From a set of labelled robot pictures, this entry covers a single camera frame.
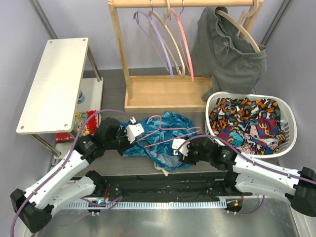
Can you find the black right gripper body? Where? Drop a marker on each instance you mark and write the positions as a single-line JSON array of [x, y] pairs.
[[192, 155]]

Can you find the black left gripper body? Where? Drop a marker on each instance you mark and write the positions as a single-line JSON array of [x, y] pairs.
[[122, 140]]

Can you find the blue patterned shorts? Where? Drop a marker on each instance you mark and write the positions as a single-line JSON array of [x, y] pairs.
[[162, 155]]

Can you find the pink wire hanger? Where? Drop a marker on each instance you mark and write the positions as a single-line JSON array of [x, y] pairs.
[[191, 130]]

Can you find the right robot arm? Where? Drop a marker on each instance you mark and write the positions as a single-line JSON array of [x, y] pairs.
[[246, 174]]

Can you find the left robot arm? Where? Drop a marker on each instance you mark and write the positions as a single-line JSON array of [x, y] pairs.
[[36, 205]]

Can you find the pink plastic hanger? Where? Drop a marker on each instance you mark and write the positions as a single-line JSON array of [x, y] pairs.
[[188, 59]]

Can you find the grey shorts on hanger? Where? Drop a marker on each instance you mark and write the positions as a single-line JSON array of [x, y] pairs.
[[219, 53]]

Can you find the beige wooden hanger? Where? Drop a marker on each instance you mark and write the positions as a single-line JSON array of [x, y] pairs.
[[181, 70]]

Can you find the wooden clothes rack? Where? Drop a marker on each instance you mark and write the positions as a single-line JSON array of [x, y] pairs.
[[149, 94]]

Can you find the blue white cup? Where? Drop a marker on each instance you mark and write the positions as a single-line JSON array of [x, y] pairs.
[[81, 98]]

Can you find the colourful patterned clothes in basket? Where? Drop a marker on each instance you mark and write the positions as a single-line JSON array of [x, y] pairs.
[[251, 126]]

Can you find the white two-tier side table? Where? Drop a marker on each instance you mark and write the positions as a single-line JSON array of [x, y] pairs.
[[66, 67]]

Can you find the white laundry basket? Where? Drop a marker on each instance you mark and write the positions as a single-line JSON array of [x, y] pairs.
[[287, 118]]

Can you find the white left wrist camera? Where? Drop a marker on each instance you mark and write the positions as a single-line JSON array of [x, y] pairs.
[[134, 130]]

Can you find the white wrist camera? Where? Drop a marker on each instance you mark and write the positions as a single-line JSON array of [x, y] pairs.
[[179, 147], [134, 130]]

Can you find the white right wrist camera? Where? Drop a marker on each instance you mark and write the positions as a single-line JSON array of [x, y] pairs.
[[179, 147]]

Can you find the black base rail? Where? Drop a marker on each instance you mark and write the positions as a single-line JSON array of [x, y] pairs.
[[176, 187]]

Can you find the white slotted cable duct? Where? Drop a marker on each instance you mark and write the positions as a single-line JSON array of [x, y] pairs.
[[83, 205]]

